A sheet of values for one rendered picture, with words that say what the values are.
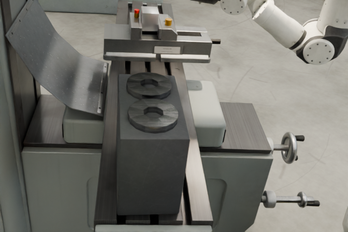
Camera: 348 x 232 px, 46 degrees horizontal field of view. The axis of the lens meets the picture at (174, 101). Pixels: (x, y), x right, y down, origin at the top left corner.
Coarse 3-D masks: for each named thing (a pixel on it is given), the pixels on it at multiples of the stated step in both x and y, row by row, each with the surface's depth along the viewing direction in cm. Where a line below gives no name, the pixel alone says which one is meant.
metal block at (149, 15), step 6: (144, 6) 132; (144, 12) 128; (150, 12) 128; (156, 12) 129; (144, 18) 128; (150, 18) 129; (156, 18) 129; (144, 24) 129; (150, 24) 130; (156, 24) 130; (144, 30) 131; (150, 30) 131; (156, 30) 131
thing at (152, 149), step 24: (144, 72) 85; (120, 96) 79; (144, 96) 78; (168, 96) 81; (120, 120) 73; (144, 120) 71; (168, 120) 72; (120, 144) 69; (144, 144) 69; (168, 144) 70; (120, 168) 72; (144, 168) 72; (168, 168) 73; (120, 192) 75; (144, 192) 76; (168, 192) 76
